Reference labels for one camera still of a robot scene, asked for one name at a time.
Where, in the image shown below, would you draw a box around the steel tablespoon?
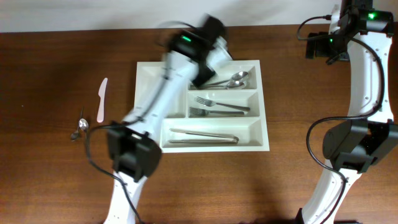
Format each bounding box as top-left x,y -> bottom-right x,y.
199,81 -> 246,90
208,71 -> 249,85

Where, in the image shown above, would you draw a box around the steel fork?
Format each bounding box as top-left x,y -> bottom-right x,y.
195,96 -> 251,112
189,107 -> 245,117

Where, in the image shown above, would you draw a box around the metal kitchen tongs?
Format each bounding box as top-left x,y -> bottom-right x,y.
169,128 -> 239,144

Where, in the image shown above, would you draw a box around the white plastic knife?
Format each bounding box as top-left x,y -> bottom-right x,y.
96,78 -> 108,123

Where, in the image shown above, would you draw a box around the small shiny teaspoon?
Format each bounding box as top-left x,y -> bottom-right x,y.
78,118 -> 89,137

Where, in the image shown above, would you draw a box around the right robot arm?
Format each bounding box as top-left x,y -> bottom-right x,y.
295,1 -> 397,223

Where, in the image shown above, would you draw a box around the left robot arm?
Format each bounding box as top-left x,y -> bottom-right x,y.
105,16 -> 231,223

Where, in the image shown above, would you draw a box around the white plastic cutlery tray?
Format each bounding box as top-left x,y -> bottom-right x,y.
130,60 -> 270,154

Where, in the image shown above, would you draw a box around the small dark teaspoon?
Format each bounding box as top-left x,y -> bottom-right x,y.
70,108 -> 84,141

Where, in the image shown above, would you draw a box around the right black cable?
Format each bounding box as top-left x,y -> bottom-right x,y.
296,14 -> 386,224

